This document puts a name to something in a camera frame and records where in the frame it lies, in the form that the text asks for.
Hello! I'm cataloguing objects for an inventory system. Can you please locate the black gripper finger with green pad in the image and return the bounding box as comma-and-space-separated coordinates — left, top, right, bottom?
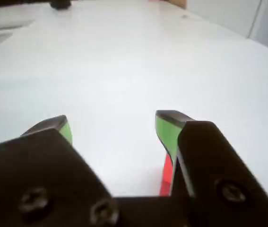
155, 110, 268, 227
0, 115, 125, 227

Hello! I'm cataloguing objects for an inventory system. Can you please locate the red lego block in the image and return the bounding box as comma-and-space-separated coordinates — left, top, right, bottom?
159, 152, 177, 197

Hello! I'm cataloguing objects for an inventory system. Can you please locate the black object on table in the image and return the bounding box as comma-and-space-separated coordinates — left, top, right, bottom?
50, 0, 72, 9

